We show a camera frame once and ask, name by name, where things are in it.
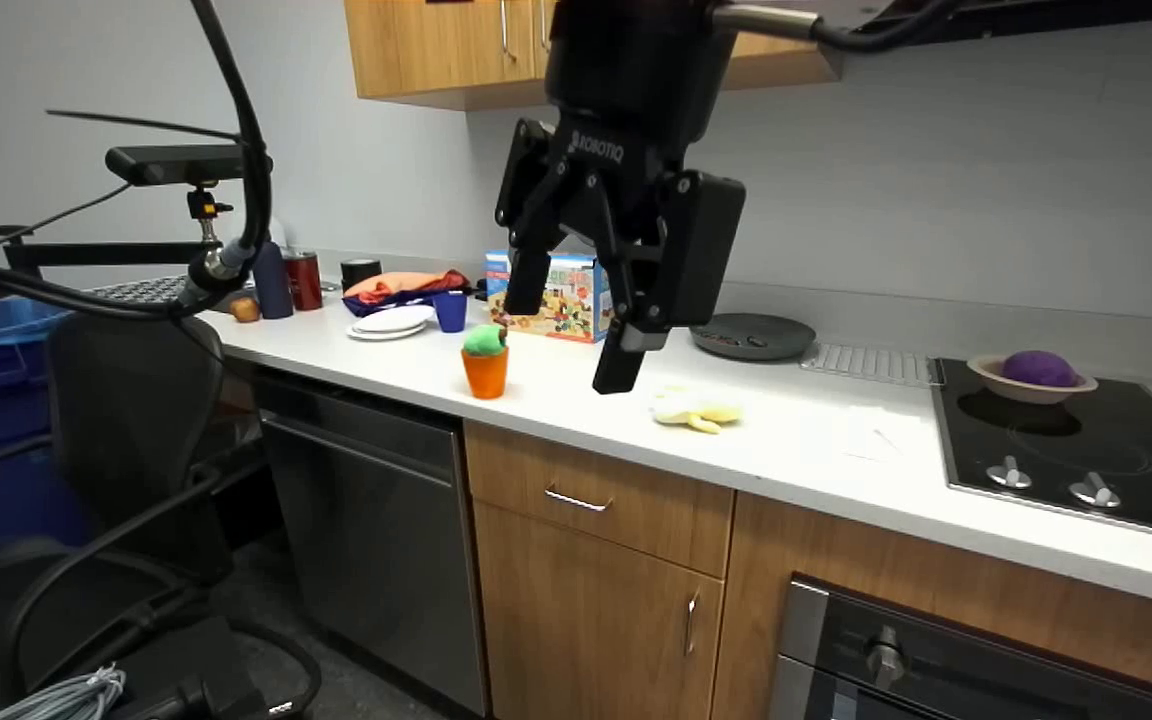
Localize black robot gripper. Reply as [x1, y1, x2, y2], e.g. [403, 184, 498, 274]
[495, 0, 744, 395]

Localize green pear plushy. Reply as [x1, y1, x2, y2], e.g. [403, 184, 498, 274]
[464, 324, 508, 357]

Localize blue plastic cup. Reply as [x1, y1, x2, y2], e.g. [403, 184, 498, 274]
[432, 294, 469, 334]

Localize orange plastic cup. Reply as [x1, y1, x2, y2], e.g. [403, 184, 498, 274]
[464, 351, 508, 400]

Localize yellow banana plushy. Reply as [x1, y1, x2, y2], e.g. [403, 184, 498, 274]
[653, 400, 744, 437]

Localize colourful cereal box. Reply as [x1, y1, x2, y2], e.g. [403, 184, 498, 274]
[485, 252, 612, 346]

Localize dark grey round plate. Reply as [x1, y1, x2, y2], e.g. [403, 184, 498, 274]
[693, 312, 816, 364]

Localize stack of white plates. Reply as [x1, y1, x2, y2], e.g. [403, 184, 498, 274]
[347, 304, 436, 346]

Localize orange red cloth toy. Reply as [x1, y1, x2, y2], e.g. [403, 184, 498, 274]
[345, 268, 472, 316]

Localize black mug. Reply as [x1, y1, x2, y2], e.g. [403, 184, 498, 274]
[339, 262, 378, 290]

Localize wooden drawer front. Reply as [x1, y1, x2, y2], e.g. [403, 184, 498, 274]
[464, 426, 732, 576]

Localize red can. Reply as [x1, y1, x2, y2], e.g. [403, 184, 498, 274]
[285, 252, 325, 312]

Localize wooden upper cabinet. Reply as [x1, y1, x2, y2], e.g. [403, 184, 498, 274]
[345, 0, 841, 114]

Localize stainless steel dishwasher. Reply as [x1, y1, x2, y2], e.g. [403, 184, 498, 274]
[255, 374, 486, 718]

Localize dark blue bottle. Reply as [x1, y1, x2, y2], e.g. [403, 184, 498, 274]
[250, 244, 290, 320]

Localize wooden lower cabinet door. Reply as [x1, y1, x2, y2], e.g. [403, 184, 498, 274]
[474, 504, 722, 720]

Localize beige bowl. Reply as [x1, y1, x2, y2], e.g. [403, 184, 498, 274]
[967, 357, 1094, 403]

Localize black oven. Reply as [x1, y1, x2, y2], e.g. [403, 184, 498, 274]
[766, 576, 1152, 720]

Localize purple ball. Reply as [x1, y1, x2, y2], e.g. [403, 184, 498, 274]
[1000, 349, 1077, 390]

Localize black glass cooktop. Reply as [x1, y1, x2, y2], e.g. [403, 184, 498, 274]
[932, 361, 1152, 530]

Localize black mesh office chair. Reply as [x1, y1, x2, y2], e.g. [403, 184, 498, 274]
[0, 316, 319, 720]

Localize thick black cable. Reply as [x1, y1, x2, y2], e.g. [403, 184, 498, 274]
[0, 0, 276, 324]

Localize black stereo camera on stand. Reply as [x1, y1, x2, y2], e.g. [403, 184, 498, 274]
[104, 146, 244, 184]

